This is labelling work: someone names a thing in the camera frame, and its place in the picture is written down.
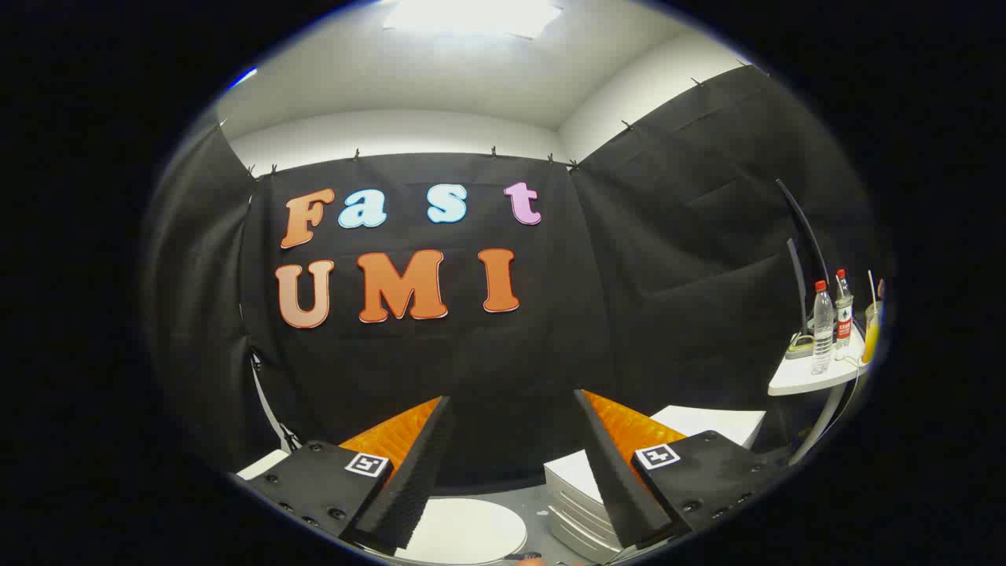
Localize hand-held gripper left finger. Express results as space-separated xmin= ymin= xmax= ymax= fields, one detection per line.
xmin=240 ymin=395 xmax=457 ymax=551

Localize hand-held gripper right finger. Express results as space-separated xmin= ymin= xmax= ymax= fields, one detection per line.
xmin=574 ymin=388 xmax=789 ymax=549

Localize white toilet lid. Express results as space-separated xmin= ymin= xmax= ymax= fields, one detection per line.
xmin=391 ymin=497 xmax=528 ymax=565

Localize white drawer cabinet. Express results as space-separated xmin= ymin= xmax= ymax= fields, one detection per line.
xmin=544 ymin=405 xmax=767 ymax=564

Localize black backdrop cloth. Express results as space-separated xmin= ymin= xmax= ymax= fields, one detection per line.
xmin=141 ymin=65 xmax=881 ymax=488

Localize white side table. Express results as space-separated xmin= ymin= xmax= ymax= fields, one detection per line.
xmin=768 ymin=326 xmax=870 ymax=466

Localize clear red-capped water bottle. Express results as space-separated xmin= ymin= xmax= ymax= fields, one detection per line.
xmin=812 ymin=281 xmax=835 ymax=375

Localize grey curved bar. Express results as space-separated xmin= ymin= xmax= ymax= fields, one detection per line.
xmin=787 ymin=238 xmax=811 ymax=335

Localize red-labelled clear bottle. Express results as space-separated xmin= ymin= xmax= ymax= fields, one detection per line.
xmin=834 ymin=270 xmax=855 ymax=351

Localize glass of orange juice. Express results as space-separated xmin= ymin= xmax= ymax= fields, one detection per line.
xmin=861 ymin=302 xmax=883 ymax=365

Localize black curved bar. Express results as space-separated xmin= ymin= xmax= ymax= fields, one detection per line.
xmin=776 ymin=178 xmax=831 ymax=285

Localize ceiling light panel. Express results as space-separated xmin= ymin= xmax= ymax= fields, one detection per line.
xmin=383 ymin=0 xmax=564 ymax=40

